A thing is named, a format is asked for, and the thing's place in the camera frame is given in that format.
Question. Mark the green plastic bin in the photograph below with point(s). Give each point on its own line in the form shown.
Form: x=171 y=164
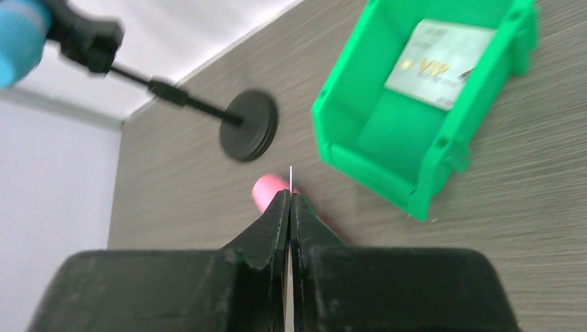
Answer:
x=402 y=148

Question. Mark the black microphone stand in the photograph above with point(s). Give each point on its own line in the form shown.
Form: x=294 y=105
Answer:
x=248 y=125

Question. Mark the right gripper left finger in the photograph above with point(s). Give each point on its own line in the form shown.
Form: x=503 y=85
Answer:
x=239 y=287

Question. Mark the white VIP card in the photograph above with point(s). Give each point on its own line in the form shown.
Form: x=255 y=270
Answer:
x=437 y=61

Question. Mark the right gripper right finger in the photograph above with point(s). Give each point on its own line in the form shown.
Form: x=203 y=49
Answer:
x=339 y=287

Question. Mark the pink toy microphone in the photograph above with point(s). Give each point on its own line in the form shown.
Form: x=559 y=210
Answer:
x=266 y=192

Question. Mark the blue toy microphone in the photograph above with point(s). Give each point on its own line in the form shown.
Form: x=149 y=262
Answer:
x=24 y=29

